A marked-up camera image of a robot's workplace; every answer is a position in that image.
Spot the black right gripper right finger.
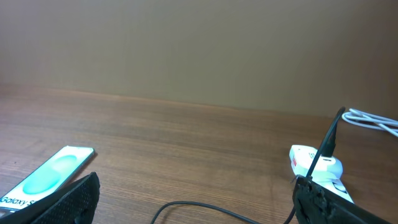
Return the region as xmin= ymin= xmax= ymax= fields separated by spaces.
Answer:
xmin=292 ymin=175 xmax=389 ymax=224

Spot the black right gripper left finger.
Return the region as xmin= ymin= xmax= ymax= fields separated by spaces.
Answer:
xmin=1 ymin=172 xmax=100 ymax=224

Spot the smartphone with cyan screen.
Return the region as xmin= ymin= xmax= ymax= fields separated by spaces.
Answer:
xmin=1 ymin=146 xmax=95 ymax=213

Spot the black charging cable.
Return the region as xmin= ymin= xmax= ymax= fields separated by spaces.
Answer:
xmin=150 ymin=106 xmax=346 ymax=224

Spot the white charger adapter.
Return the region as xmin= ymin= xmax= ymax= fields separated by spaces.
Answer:
xmin=289 ymin=145 xmax=343 ymax=182

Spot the white power strip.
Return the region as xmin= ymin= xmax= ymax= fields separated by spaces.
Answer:
xmin=317 ymin=179 xmax=354 ymax=203

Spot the white power strip cord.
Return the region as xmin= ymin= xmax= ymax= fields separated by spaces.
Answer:
xmin=341 ymin=108 xmax=398 ymax=138

